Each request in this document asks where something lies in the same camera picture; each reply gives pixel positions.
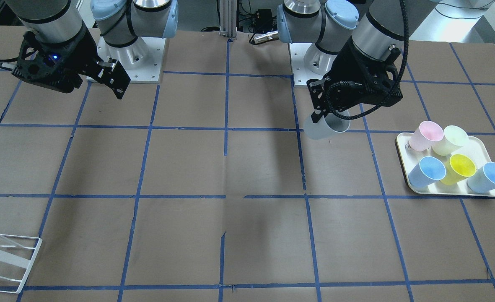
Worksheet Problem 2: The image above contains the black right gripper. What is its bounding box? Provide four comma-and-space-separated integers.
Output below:
12, 32, 130, 100

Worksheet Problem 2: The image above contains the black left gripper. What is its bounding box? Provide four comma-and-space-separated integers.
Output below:
307, 38, 403, 124

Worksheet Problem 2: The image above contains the grey plastic cup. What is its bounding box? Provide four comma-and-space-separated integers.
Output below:
303, 113, 351, 140

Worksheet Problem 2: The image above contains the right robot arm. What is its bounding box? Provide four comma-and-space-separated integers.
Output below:
0, 0, 179, 99

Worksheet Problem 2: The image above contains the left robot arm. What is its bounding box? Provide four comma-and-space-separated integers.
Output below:
276, 0, 438, 125

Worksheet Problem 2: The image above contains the pink plastic cup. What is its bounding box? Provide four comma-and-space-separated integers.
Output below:
409, 121, 444, 152

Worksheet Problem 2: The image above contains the blue cup middle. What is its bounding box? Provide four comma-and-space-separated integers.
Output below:
408, 156, 446, 188

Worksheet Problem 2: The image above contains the pale green plastic cup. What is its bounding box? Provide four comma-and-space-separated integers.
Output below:
433, 125, 469, 156

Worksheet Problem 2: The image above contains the yellow plastic cup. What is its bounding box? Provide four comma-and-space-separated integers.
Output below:
440, 154, 477, 185

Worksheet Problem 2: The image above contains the blue cup near tray corner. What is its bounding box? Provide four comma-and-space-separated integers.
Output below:
467, 162, 495, 193

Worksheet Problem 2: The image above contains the cream plastic tray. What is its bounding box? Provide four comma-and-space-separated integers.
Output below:
395, 133, 495, 197

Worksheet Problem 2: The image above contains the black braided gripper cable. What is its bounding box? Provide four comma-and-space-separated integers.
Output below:
325, 0, 410, 119

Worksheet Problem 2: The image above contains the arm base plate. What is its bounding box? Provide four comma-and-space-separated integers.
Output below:
97, 36, 167, 84
288, 43, 340, 88

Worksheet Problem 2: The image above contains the aluminium frame post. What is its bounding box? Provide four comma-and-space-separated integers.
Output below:
217, 0, 238, 39

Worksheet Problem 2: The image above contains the white wire cup rack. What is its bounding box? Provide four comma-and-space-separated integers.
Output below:
0, 233, 43, 294

